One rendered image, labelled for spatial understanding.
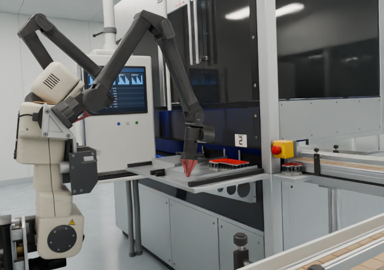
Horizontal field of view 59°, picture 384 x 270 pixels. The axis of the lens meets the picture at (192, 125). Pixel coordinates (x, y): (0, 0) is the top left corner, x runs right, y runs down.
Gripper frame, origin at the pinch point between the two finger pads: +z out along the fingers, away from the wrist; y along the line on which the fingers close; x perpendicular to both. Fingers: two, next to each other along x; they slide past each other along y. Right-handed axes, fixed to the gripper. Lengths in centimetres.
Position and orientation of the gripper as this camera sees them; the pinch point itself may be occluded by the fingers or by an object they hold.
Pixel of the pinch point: (187, 175)
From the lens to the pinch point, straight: 143.3
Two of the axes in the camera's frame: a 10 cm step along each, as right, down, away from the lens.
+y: 8.3, 1.2, 5.5
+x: -5.5, 0.0, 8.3
